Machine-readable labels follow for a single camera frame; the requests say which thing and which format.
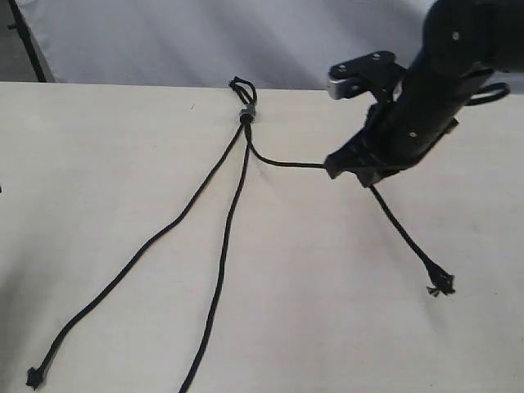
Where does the white backdrop cloth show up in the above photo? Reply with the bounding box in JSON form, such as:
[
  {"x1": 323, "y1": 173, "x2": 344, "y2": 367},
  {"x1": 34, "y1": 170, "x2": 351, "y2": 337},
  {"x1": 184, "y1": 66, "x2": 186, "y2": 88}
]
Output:
[{"x1": 18, "y1": 1, "x2": 431, "y2": 89}]

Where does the black backdrop stand pole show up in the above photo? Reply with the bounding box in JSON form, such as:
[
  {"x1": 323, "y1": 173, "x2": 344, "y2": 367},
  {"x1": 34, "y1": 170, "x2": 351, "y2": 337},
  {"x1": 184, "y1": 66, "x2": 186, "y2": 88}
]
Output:
[{"x1": 7, "y1": 0, "x2": 47, "y2": 83}]

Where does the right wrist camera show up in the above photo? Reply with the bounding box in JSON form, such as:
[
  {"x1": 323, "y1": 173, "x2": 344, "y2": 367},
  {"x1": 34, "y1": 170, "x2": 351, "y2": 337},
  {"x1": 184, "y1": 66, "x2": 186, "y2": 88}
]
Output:
[{"x1": 326, "y1": 51, "x2": 407, "y2": 102}]

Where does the black rope strand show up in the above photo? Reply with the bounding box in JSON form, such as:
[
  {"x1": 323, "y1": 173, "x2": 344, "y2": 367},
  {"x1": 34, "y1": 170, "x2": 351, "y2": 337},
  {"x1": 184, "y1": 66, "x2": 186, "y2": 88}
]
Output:
[
  {"x1": 233, "y1": 77, "x2": 456, "y2": 296},
  {"x1": 25, "y1": 76, "x2": 251, "y2": 388},
  {"x1": 178, "y1": 77, "x2": 259, "y2": 393}
]

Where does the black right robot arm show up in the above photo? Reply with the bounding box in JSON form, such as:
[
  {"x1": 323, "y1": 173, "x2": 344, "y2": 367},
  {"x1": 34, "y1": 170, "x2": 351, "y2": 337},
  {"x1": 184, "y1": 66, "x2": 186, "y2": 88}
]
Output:
[{"x1": 323, "y1": 1, "x2": 523, "y2": 187}]

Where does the clear tape piece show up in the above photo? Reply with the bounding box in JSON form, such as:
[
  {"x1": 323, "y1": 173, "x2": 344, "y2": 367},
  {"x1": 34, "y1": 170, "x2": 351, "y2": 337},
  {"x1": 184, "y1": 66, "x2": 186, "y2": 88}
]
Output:
[{"x1": 239, "y1": 105, "x2": 256, "y2": 124}]

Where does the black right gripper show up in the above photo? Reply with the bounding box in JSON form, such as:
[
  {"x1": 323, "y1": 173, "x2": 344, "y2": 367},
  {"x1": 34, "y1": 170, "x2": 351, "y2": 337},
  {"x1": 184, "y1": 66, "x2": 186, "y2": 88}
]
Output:
[{"x1": 324, "y1": 67, "x2": 493, "y2": 188}]

